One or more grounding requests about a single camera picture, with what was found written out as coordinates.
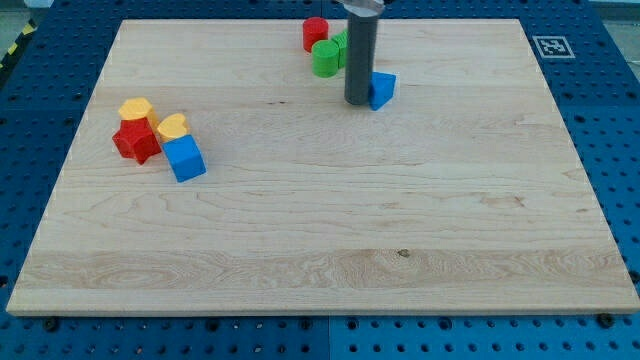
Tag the wooden board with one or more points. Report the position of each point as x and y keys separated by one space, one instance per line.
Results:
x=462 y=195

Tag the red star block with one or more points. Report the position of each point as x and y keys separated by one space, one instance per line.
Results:
x=136 y=140

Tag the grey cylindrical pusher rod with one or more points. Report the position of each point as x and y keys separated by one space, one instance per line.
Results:
x=360 y=53

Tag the silver rod mount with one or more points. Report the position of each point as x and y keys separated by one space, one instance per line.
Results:
x=363 y=8

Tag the yellow heart block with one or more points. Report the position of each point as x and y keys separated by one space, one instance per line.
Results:
x=173 y=127

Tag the green block behind rod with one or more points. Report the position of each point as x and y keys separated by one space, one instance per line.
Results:
x=341 y=41

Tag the blue triangle block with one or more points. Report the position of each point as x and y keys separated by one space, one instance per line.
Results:
x=382 y=87

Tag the red cylinder block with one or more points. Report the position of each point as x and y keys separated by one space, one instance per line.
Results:
x=314 y=29

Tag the blue cube block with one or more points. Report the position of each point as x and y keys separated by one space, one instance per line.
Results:
x=185 y=158

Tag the white fiducial marker tag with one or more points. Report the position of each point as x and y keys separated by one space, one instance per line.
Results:
x=553 y=47

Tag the green cylinder block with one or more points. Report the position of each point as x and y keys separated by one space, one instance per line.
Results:
x=325 y=58

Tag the yellow hexagon block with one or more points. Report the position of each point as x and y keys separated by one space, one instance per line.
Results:
x=138 y=108

